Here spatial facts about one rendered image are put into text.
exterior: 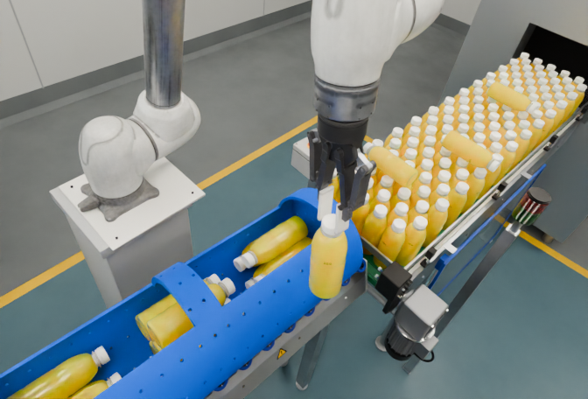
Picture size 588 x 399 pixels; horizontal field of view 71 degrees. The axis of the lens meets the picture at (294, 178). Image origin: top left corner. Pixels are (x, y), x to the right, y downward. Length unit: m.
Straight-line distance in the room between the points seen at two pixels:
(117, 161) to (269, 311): 0.60
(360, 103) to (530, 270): 2.49
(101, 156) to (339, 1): 0.88
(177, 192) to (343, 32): 1.00
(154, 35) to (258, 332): 0.75
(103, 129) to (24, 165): 2.05
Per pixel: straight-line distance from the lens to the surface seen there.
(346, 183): 0.66
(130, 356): 1.16
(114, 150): 1.23
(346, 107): 0.56
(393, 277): 1.27
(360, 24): 0.51
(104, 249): 1.32
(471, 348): 2.48
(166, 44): 1.13
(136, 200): 1.38
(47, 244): 2.73
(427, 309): 1.43
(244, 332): 0.94
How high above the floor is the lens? 2.02
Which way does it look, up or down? 44 degrees down
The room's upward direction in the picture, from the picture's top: 8 degrees clockwise
